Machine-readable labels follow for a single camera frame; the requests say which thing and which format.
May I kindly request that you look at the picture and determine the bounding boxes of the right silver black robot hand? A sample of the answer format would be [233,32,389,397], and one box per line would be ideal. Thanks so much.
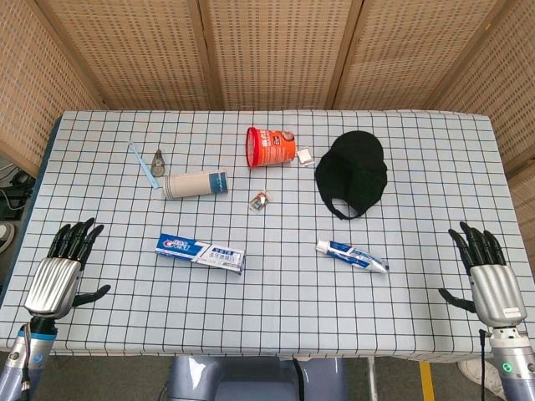
[437,221,528,327]

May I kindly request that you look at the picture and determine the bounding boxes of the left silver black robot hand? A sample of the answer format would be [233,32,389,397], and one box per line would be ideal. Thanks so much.
[23,216,112,321]

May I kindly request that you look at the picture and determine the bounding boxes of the toothpaste box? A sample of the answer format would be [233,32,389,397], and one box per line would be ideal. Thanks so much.
[155,232,247,276]

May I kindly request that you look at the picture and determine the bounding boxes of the white blue toothpaste tube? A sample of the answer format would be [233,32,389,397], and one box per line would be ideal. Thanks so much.
[315,239,390,274]

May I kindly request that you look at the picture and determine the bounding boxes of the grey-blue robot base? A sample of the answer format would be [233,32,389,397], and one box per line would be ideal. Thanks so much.
[166,355,348,401]

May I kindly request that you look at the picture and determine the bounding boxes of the white shoe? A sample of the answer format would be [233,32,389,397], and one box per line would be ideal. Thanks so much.
[457,358,502,398]

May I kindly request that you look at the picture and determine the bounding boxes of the light blue toothbrush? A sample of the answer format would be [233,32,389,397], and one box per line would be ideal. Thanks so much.
[127,140,160,189]

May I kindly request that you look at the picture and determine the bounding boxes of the white paper cup blue band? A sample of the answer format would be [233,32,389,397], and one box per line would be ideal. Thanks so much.
[161,168,230,201]

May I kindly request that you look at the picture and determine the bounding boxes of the black baseball cap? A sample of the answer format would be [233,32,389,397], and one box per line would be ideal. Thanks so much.
[314,130,389,221]

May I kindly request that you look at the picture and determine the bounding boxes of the woven bamboo screen panel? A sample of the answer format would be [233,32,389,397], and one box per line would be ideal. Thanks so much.
[35,0,222,112]
[332,0,522,112]
[0,0,105,179]
[430,0,535,239]
[196,0,364,112]

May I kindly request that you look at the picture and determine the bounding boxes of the white blue checked tablecloth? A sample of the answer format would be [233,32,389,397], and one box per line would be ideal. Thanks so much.
[0,109,535,363]

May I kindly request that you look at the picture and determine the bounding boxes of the small clear snack packet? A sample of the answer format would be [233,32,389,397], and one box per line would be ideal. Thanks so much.
[249,190,272,212]

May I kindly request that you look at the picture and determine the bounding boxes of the red instant noodle cup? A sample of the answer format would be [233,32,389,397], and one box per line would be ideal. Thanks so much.
[245,126,298,169]

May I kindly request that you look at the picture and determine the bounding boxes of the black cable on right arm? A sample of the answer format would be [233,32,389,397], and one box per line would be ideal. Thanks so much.
[478,328,489,401]

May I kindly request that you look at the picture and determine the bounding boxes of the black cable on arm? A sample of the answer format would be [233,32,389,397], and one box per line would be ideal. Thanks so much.
[21,323,33,401]
[478,328,489,401]

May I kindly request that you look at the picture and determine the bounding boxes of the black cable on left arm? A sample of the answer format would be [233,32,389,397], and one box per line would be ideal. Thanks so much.
[21,323,33,401]

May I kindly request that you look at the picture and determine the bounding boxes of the black cables on floor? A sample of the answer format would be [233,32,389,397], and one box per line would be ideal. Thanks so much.
[0,162,37,222]

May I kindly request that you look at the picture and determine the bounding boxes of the black cable on robot base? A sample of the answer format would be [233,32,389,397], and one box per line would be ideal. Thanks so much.
[291,358,305,401]

